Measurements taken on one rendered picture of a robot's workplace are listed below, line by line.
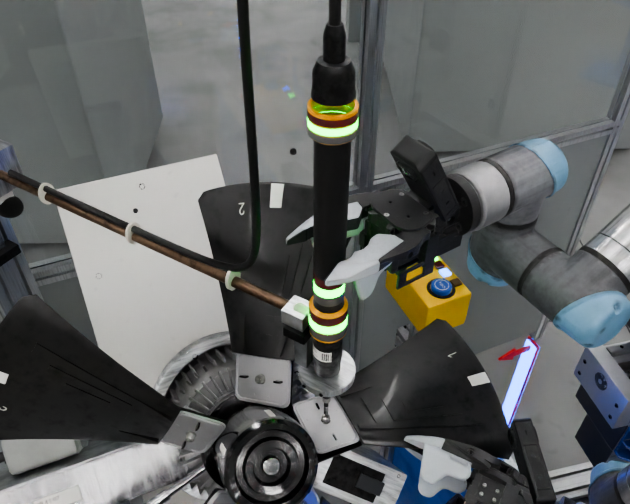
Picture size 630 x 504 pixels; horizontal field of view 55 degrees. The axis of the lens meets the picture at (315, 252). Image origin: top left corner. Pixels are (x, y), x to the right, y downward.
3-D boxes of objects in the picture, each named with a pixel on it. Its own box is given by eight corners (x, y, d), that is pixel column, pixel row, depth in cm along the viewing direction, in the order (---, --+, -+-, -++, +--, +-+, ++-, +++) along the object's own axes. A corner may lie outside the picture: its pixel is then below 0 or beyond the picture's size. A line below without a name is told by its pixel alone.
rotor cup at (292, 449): (178, 430, 82) (188, 461, 69) (265, 366, 85) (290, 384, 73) (237, 513, 84) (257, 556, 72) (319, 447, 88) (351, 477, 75)
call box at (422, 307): (383, 291, 131) (387, 255, 124) (423, 278, 134) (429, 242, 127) (421, 343, 120) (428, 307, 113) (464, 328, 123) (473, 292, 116)
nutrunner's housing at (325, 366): (305, 389, 76) (299, 26, 45) (321, 368, 78) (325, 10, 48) (332, 403, 74) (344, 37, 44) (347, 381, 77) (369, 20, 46)
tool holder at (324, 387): (274, 374, 74) (270, 321, 68) (304, 337, 79) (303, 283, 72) (337, 407, 71) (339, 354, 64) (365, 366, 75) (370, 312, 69)
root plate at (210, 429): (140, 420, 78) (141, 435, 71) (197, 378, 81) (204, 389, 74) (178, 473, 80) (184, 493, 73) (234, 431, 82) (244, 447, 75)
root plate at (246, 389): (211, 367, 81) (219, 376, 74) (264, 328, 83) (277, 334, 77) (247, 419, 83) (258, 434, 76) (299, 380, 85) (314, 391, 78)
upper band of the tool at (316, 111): (298, 139, 52) (297, 108, 50) (323, 117, 54) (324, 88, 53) (341, 153, 50) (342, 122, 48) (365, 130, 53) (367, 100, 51)
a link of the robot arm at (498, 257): (507, 314, 78) (527, 250, 71) (451, 263, 85) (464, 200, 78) (551, 292, 81) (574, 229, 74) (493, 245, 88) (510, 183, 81)
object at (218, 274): (-2, 180, 91) (-6, 172, 90) (6, 176, 92) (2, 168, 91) (297, 319, 70) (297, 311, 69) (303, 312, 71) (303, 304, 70)
